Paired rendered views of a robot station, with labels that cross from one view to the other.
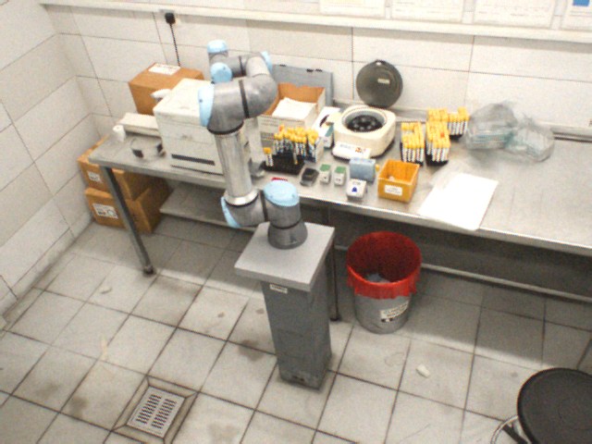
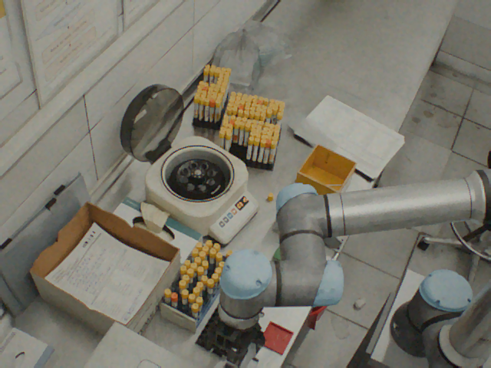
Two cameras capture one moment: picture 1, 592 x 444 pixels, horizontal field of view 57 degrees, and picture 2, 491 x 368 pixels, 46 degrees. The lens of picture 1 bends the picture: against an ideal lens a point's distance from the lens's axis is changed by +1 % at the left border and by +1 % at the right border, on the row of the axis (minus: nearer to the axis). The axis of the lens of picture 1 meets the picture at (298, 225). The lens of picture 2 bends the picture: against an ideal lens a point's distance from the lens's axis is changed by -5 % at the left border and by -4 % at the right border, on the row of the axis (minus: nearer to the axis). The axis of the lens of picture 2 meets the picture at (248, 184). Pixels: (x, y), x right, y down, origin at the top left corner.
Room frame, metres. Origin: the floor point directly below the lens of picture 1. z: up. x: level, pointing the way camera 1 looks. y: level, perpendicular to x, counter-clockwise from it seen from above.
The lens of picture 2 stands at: (1.96, 0.69, 2.26)
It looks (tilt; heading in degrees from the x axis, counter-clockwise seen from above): 51 degrees down; 265
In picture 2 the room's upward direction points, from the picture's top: 8 degrees clockwise
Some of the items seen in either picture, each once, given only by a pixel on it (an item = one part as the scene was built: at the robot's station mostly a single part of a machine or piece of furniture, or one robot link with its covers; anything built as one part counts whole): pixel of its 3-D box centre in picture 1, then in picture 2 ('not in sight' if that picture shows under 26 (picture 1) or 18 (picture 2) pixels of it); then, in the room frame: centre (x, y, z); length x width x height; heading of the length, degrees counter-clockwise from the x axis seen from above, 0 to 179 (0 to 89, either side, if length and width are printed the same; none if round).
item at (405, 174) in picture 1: (398, 180); (324, 178); (1.66, -0.42, 0.92); 0.13 x 0.13 x 0.10; 61
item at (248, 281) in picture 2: (218, 57); (246, 284); (1.91, 0.22, 1.42); 0.09 x 0.08 x 0.11; 5
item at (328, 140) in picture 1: (328, 125); (155, 231); (2.12, -0.20, 0.92); 0.24 x 0.12 x 0.10; 154
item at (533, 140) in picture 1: (531, 133); (266, 38); (1.84, -1.03, 0.94); 0.20 x 0.17 x 0.14; 36
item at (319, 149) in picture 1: (298, 147); (198, 287); (2.00, -0.05, 0.91); 0.20 x 0.10 x 0.07; 64
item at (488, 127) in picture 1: (490, 120); (236, 55); (1.94, -0.89, 0.97); 0.26 x 0.17 x 0.19; 85
